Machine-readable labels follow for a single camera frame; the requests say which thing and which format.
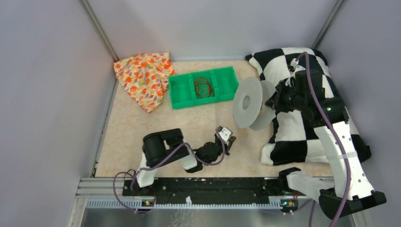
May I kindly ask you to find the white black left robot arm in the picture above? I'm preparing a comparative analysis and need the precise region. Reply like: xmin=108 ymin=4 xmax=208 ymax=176
xmin=130 ymin=126 xmax=236 ymax=195

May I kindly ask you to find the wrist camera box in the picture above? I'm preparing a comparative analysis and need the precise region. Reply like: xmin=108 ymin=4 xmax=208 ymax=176
xmin=218 ymin=127 xmax=233 ymax=144
xmin=287 ymin=58 xmax=306 ymax=77

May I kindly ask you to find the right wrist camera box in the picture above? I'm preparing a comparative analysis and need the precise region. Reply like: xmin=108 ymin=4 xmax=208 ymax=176
xmin=287 ymin=58 xmax=306 ymax=77

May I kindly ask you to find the green plastic divided bin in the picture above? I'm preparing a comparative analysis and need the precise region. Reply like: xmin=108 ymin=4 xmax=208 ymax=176
xmin=168 ymin=66 xmax=238 ymax=109

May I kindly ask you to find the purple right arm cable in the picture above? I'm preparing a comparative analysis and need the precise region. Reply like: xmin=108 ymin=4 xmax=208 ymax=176
xmin=294 ymin=52 xmax=353 ymax=227

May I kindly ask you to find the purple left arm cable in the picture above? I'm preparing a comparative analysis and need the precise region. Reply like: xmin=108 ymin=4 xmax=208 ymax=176
xmin=113 ymin=136 xmax=227 ymax=215

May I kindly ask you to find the red wire coil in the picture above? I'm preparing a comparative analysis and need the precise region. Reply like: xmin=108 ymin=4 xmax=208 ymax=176
xmin=193 ymin=77 xmax=215 ymax=99

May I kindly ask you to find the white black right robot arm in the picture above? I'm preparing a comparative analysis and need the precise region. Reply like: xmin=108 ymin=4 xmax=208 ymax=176
xmin=265 ymin=70 xmax=387 ymax=221

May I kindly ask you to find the black white checkered pillow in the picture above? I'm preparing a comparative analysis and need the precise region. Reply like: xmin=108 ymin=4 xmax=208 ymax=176
xmin=244 ymin=47 xmax=372 ymax=166

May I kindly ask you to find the aluminium front rail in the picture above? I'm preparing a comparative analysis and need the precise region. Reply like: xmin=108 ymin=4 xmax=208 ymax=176
xmin=67 ymin=177 xmax=370 ymax=227

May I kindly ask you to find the white perforated cable spool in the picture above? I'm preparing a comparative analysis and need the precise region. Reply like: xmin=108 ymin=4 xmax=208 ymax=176
xmin=232 ymin=77 xmax=276 ymax=131

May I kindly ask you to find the orange floral cloth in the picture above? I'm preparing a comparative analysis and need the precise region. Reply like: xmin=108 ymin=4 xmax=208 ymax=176
xmin=113 ymin=52 xmax=175 ymax=113

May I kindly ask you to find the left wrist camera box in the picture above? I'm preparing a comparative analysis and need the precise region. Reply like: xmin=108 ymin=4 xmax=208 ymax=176
xmin=218 ymin=127 xmax=233 ymax=144

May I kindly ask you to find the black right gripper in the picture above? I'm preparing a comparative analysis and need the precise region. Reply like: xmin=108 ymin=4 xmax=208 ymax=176
xmin=265 ymin=80 xmax=306 ymax=113

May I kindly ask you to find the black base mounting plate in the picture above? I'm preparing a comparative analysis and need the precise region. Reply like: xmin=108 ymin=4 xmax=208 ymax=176
xmin=122 ymin=177 xmax=303 ymax=206

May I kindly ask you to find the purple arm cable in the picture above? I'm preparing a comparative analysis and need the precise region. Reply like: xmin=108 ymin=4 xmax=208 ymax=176
xmin=294 ymin=52 xmax=353 ymax=227
xmin=113 ymin=136 xmax=227 ymax=215

